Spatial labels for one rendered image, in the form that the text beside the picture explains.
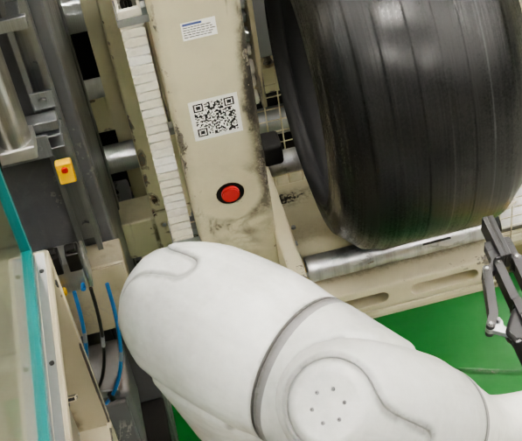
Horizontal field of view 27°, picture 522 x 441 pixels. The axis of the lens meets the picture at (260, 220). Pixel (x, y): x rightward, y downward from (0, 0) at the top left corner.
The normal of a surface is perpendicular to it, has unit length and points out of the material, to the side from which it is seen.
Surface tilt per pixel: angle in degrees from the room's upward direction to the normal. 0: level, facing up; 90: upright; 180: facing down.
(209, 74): 90
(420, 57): 54
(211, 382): 67
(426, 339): 0
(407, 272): 0
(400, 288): 90
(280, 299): 10
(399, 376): 42
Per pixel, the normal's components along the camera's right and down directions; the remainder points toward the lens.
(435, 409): 0.75, -0.11
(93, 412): 0.22, 0.67
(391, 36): 0.07, -0.01
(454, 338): -0.12, -0.71
